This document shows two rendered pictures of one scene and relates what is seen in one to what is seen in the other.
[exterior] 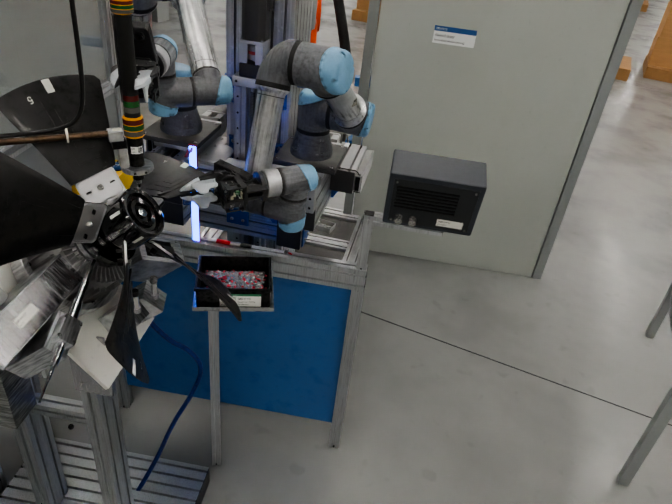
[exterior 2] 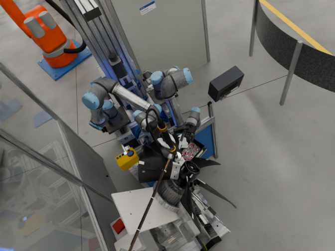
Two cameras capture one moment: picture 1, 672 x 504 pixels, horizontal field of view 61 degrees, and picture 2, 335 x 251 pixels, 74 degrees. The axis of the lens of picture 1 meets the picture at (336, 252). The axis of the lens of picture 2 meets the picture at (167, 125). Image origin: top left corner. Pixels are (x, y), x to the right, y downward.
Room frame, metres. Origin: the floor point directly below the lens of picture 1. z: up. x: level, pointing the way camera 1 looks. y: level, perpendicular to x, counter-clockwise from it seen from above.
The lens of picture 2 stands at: (0.52, 0.65, 2.54)
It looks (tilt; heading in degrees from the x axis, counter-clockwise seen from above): 54 degrees down; 342
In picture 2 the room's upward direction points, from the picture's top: 22 degrees counter-clockwise
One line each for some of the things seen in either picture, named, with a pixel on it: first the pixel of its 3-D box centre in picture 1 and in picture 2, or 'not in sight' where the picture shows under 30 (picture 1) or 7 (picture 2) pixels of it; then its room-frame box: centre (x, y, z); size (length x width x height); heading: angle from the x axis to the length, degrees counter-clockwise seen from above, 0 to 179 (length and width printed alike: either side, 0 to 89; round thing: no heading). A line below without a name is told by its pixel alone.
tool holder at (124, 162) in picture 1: (131, 149); (174, 155); (1.16, 0.48, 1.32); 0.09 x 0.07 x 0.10; 120
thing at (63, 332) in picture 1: (66, 331); (211, 211); (0.82, 0.51, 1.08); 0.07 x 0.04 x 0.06; 6
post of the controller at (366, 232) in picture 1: (365, 240); (210, 109); (1.48, -0.08, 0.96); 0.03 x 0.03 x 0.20; 85
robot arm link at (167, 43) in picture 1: (159, 54); (140, 118); (1.45, 0.50, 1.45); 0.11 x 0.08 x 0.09; 6
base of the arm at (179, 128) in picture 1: (180, 115); (113, 116); (1.98, 0.62, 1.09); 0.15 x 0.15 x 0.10
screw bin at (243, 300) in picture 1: (234, 281); (189, 151); (1.35, 0.29, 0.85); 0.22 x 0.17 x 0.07; 100
